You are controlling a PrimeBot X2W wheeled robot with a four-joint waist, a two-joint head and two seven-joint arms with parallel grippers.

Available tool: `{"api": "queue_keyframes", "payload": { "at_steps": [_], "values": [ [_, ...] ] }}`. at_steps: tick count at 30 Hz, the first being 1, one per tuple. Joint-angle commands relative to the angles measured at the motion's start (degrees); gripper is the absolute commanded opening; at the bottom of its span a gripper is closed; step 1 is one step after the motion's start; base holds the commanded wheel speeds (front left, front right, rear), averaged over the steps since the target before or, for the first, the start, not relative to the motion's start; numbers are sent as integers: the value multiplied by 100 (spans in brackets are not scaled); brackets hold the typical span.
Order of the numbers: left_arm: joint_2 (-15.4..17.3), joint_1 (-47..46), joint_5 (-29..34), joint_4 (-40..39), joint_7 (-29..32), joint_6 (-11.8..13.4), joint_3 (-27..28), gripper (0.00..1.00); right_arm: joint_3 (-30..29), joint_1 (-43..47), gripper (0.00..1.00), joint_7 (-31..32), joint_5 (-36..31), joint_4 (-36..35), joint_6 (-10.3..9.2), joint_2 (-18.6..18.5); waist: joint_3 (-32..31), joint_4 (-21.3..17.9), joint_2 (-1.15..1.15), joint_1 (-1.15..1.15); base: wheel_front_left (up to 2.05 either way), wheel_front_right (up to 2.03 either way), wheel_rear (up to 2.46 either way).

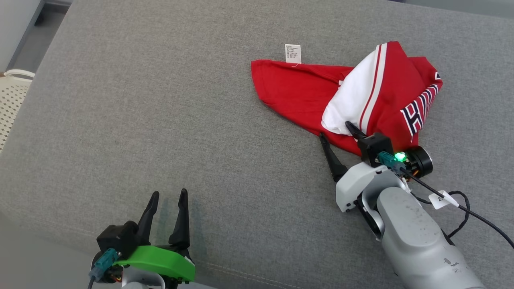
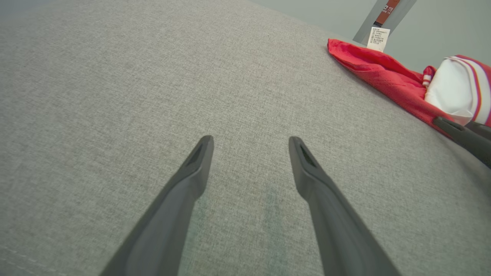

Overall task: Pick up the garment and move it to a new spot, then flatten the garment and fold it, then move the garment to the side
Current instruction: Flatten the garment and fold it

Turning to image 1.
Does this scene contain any white cable label tag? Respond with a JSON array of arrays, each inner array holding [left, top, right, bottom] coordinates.
[[428, 190, 459, 210]]

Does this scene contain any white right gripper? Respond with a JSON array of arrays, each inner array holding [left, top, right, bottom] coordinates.
[[319, 121, 434, 213]]

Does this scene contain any left cable with teal connector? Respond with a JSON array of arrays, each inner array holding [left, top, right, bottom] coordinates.
[[88, 248, 122, 289]]

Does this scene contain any right cable with teal connector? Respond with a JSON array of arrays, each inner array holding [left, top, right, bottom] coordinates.
[[377, 151, 514, 249]]

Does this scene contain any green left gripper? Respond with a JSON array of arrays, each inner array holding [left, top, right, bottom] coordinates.
[[92, 188, 196, 287]]

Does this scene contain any cable with teal connector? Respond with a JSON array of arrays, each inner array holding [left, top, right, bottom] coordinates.
[[377, 151, 514, 249], [88, 248, 122, 289]]

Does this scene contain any thin black looped cable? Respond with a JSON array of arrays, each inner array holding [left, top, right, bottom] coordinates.
[[410, 190, 471, 240]]

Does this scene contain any grey fabric sofa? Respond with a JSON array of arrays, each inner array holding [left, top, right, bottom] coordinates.
[[0, 0, 514, 289]]

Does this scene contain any white perforated laundry basket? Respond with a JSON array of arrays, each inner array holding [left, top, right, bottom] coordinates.
[[0, 69, 36, 153]]

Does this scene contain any red and white shirt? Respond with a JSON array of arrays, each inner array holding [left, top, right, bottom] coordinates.
[[251, 41, 443, 157]]

